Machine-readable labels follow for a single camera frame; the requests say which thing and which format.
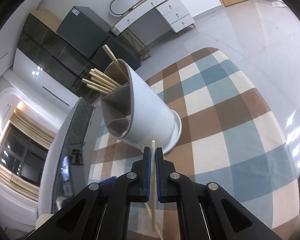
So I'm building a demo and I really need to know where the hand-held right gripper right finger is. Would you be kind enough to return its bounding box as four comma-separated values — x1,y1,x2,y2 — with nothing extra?
155,147,283,240

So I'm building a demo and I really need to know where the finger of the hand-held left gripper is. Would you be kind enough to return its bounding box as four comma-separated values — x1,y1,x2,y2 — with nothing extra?
99,176,117,186

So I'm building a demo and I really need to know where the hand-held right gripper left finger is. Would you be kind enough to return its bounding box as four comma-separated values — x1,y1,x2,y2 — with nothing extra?
25,147,152,240

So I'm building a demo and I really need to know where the pale wooden chopstick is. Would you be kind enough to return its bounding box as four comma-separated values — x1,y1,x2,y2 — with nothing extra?
151,140,157,231
144,202,165,240

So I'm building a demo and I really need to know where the white grey utensil holder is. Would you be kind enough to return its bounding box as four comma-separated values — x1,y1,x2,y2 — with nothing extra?
100,59,182,154

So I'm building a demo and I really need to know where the bunch of chopsticks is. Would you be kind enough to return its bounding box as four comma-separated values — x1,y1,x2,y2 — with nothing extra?
81,44,129,94

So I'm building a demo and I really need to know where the grey quilted bed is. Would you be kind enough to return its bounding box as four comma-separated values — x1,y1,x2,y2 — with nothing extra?
36,97,96,217

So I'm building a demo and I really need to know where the plaid tablecloth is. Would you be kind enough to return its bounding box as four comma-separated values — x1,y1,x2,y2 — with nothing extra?
89,47,300,240

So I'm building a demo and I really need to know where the dark window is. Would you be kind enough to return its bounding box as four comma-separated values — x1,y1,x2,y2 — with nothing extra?
0,124,50,188

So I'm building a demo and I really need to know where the beige curtain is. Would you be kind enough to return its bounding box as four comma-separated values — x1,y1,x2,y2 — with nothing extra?
0,111,55,202

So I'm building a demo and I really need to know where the white wardrobe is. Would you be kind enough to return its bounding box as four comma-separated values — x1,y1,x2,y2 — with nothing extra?
5,49,80,115

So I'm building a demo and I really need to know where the dark glass cabinet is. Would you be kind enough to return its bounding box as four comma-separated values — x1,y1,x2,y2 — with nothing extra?
14,9,100,103

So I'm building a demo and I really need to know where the dark grey refrigerator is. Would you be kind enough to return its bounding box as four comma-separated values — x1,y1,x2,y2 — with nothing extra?
56,6,142,70

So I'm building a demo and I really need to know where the white dressing table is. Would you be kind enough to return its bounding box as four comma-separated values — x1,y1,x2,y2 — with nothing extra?
110,0,196,37

